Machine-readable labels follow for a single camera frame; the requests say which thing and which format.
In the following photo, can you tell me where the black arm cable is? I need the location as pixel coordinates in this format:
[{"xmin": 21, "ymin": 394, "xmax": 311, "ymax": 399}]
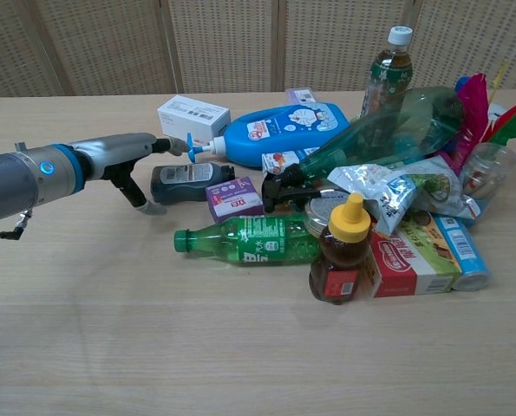
[{"xmin": 0, "ymin": 207, "xmax": 34, "ymax": 242}]

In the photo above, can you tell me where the colourful feather shuttlecock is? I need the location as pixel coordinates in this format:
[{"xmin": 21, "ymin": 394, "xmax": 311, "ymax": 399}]
[{"xmin": 439, "ymin": 64, "xmax": 516, "ymax": 174}]

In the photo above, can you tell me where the amber jar yellow lid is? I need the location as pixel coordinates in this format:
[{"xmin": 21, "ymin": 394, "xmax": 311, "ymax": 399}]
[{"xmin": 308, "ymin": 193, "xmax": 372, "ymax": 306}]

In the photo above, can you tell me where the small purple box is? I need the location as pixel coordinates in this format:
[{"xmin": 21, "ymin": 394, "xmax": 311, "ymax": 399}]
[{"xmin": 285, "ymin": 88, "xmax": 317, "ymax": 105}]

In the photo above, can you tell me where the dark bottle white label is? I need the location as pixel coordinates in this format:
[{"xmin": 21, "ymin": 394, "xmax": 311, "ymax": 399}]
[{"xmin": 150, "ymin": 161, "xmax": 236, "ymax": 207}]

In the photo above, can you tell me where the clear plastic jar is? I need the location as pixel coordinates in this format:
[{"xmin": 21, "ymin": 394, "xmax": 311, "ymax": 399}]
[{"xmin": 459, "ymin": 142, "xmax": 516, "ymax": 200}]

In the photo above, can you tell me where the purple box pink print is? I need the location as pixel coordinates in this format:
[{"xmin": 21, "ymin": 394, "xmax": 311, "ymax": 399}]
[{"xmin": 205, "ymin": 176, "xmax": 265, "ymax": 224}]

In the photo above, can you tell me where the green soda bottle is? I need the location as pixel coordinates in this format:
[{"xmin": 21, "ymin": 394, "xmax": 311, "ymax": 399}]
[{"xmin": 173, "ymin": 215, "xmax": 322, "ymax": 267}]

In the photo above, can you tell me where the blue detergent pump bottle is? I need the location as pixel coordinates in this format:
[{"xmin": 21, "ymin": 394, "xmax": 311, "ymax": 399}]
[{"xmin": 186, "ymin": 101, "xmax": 350, "ymax": 169}]

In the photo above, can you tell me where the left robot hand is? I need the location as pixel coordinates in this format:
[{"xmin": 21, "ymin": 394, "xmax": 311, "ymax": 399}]
[{"xmin": 69, "ymin": 132, "xmax": 193, "ymax": 217}]

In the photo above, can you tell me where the woven wooden folding screen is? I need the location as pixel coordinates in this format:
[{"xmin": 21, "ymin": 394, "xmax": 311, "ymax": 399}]
[{"xmin": 0, "ymin": 0, "xmax": 516, "ymax": 101}]

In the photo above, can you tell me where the silver snack bag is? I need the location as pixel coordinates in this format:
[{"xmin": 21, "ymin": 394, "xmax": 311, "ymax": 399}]
[{"xmin": 326, "ymin": 155, "xmax": 480, "ymax": 237}]

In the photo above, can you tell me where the red green cardboard box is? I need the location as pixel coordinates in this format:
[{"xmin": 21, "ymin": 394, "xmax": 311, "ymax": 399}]
[{"xmin": 368, "ymin": 211, "xmax": 462, "ymax": 299}]

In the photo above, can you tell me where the white cardboard box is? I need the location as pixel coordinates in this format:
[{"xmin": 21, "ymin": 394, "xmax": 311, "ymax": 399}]
[{"xmin": 157, "ymin": 94, "xmax": 232, "ymax": 140}]

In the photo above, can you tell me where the tea bottle white cap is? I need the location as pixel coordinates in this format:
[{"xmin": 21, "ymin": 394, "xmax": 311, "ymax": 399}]
[{"xmin": 360, "ymin": 25, "xmax": 414, "ymax": 120}]

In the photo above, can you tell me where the green transparent spray bottle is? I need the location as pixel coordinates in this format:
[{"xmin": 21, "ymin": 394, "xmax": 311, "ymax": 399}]
[{"xmin": 260, "ymin": 86, "xmax": 465, "ymax": 213}]

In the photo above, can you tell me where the light blue cylinder can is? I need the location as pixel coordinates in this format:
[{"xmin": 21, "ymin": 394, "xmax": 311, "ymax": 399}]
[{"xmin": 433, "ymin": 214, "xmax": 493, "ymax": 292}]

